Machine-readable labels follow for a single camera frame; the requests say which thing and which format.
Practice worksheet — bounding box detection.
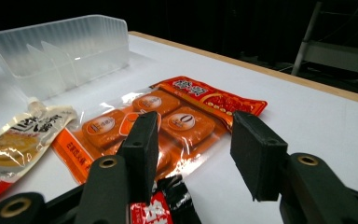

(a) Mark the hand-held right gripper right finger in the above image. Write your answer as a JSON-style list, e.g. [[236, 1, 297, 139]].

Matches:
[[229, 111, 358, 224]]

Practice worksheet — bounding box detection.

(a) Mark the wooden table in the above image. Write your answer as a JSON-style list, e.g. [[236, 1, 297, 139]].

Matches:
[[128, 30, 358, 108]]

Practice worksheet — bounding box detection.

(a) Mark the red snack packet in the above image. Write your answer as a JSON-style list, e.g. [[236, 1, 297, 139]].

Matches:
[[0, 96, 78, 204]]

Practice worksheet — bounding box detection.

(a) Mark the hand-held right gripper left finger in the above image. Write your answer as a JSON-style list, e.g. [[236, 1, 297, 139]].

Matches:
[[74, 111, 159, 224]]

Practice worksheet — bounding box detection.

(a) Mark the orange seasoning block packet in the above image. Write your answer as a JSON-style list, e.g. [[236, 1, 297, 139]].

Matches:
[[51, 76, 269, 185]]

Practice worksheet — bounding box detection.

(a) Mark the clear plastic storage bin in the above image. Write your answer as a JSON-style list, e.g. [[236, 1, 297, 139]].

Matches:
[[0, 14, 131, 102]]

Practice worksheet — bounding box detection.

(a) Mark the black and red packet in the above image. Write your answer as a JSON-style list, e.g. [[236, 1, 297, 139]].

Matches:
[[130, 174, 203, 224]]

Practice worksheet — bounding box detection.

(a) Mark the white table sheet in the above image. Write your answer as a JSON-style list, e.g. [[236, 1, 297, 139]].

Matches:
[[0, 34, 358, 224]]

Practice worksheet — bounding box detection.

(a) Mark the grey metal stand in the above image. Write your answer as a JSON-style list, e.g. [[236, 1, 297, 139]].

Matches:
[[291, 1, 358, 77]]

